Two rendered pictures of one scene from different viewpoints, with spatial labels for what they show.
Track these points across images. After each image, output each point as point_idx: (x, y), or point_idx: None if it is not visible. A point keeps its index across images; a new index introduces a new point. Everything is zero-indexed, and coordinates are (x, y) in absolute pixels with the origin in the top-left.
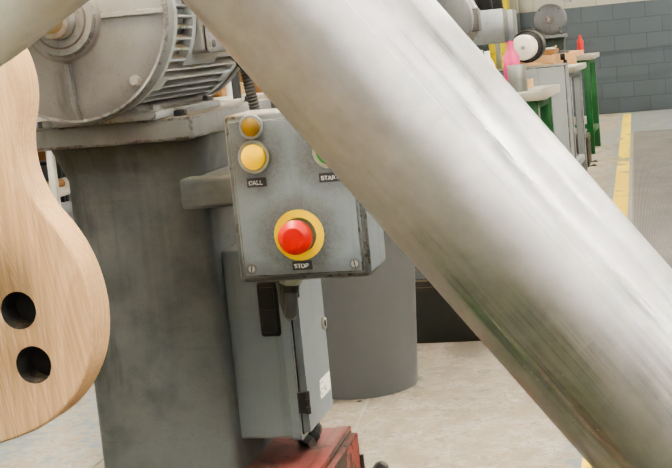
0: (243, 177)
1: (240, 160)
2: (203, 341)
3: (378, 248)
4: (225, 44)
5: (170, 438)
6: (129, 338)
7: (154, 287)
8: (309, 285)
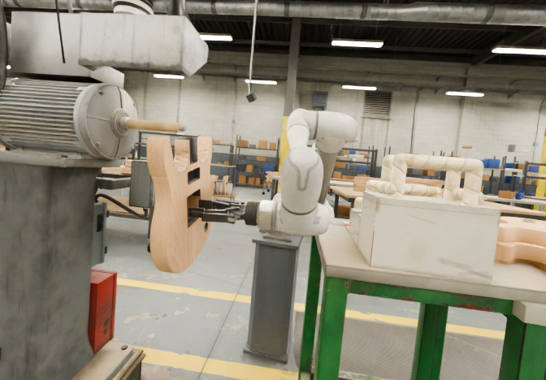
0: None
1: None
2: (88, 237)
3: None
4: (331, 161)
5: (72, 278)
6: (63, 243)
7: (75, 221)
8: None
